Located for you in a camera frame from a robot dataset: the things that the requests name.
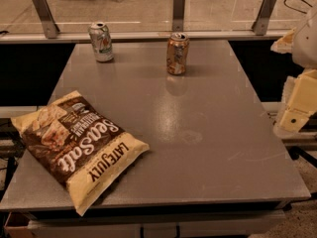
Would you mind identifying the cardboard box under table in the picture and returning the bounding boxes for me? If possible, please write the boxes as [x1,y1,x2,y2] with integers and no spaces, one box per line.
[4,212,33,238]

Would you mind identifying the right metal bracket post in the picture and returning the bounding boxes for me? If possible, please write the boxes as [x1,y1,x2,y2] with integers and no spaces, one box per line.
[252,0,277,36]

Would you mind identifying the middle metal bracket post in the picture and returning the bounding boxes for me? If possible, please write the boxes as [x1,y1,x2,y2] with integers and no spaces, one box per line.
[172,0,185,32]

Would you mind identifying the green white soda can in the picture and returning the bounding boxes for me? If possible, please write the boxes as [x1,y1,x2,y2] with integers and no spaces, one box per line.
[88,22,114,62]

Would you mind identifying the brown chip bag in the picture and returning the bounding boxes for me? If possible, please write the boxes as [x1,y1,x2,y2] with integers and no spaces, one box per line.
[11,91,150,215]

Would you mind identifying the metal bracket post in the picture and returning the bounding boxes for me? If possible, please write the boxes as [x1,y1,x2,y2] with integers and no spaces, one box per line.
[32,0,59,39]
[252,0,277,36]
[172,0,185,32]

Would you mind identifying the orange soda can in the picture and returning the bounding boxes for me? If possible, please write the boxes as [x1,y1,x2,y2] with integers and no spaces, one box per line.
[166,32,189,75]

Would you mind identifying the left metal bracket post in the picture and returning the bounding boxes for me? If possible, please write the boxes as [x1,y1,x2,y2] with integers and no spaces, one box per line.
[32,0,59,39]

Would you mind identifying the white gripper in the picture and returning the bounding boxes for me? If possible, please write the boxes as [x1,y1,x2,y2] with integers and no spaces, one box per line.
[270,4,317,137]

